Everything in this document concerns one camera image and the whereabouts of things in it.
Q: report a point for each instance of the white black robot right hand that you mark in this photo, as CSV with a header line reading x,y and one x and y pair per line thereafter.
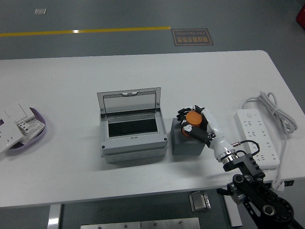
x,y
215,133

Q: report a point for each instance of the orange cylinder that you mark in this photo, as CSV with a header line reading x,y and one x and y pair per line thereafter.
x,y
193,118

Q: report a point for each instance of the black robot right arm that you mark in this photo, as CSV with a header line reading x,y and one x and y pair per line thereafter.
x,y
252,164

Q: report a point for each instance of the grey cube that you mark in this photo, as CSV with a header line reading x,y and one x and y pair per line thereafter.
x,y
186,148

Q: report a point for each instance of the white power strip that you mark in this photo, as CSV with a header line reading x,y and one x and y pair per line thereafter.
x,y
256,136

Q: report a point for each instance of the white table leg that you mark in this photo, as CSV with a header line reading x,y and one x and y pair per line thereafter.
x,y
53,217
234,215

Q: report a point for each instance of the black table edge clip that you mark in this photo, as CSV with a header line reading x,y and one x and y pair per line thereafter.
x,y
289,183

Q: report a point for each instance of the red object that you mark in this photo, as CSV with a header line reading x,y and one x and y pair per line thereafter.
x,y
300,15

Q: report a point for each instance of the purple tray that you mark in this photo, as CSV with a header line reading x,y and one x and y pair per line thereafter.
x,y
42,133

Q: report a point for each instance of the white perforated socket plate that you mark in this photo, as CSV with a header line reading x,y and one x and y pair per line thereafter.
x,y
35,125

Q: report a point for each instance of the small white socket module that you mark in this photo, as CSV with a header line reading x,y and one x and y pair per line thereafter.
x,y
23,127

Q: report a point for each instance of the large white socket panel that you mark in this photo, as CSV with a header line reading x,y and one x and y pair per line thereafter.
x,y
9,136

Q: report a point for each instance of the metal floor plate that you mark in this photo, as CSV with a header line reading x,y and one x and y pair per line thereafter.
x,y
40,11

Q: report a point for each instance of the metal bracket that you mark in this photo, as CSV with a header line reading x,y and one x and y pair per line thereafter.
x,y
199,202

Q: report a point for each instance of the grey electrical enclosure box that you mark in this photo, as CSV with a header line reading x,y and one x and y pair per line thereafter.
x,y
133,148

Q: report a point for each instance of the steel base plate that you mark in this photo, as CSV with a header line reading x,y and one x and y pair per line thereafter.
x,y
166,224

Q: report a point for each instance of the white switch panel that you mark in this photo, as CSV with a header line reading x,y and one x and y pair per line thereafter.
x,y
17,113

